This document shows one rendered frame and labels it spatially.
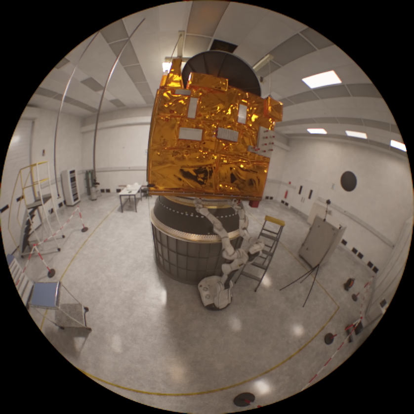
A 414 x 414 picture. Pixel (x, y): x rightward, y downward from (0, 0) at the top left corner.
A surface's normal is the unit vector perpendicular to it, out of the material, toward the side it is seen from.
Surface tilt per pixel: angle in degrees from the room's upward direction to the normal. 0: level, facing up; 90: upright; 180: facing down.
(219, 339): 0
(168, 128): 91
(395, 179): 90
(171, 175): 90
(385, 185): 90
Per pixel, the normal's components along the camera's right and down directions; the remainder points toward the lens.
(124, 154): 0.21, 0.39
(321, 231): -0.97, -0.03
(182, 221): -0.18, -0.13
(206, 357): 0.12, -0.92
